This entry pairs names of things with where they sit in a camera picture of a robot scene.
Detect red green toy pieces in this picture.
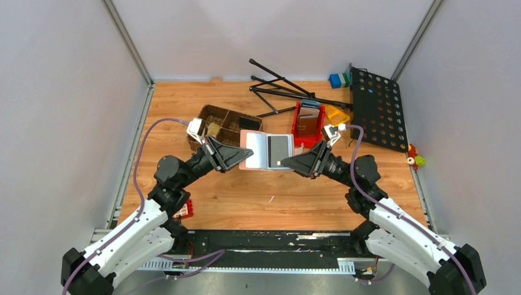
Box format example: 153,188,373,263
407,144,426,170

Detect red white window toy block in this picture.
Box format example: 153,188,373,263
173,199,194,219

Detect red plastic bin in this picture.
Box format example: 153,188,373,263
291,99,326,148

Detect blue green white blocks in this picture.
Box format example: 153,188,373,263
328,73,351,89

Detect aluminium frame rail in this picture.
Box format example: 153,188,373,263
86,229,458,275

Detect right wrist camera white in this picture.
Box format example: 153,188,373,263
321,123,347,147

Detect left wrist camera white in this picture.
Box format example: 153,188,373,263
186,117,206,144

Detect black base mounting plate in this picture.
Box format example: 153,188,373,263
166,230,390,270

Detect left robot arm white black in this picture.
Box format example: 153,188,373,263
61,136,254,294

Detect black perforated music stand tray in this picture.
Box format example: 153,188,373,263
349,66,409,152

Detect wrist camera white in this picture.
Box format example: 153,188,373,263
186,117,206,144
321,123,347,147

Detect black credit card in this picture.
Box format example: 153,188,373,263
267,135,291,168

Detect black folding stand legs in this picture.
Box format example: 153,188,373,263
248,58,354,117

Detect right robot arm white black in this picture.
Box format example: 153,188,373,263
281,141,487,294

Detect brown wallet in bin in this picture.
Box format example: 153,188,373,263
296,106,319,136

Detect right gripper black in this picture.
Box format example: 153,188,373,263
280,140,357,189

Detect yellow plastic triangle toy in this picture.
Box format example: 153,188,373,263
325,104,351,126

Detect cards in basket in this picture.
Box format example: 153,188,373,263
206,122,221,137

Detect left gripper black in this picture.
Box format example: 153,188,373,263
178,135,254,189

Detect brown wicker divided basket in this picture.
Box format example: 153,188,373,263
198,104,263,147

